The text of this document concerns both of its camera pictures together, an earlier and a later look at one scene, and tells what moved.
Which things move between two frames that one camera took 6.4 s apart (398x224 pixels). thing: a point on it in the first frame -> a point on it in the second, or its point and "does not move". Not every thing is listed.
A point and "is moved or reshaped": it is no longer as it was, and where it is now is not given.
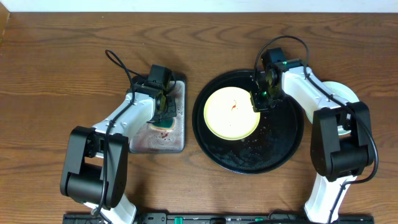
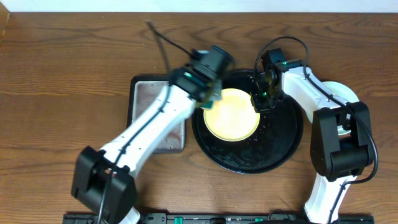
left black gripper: [165, 112] -> [208, 98]
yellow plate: [229, 114] does not move
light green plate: [344, 93] does not move
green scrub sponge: [166, 122] is moved or reshaped
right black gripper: [258, 106] does not move
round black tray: [273, 142] does not move
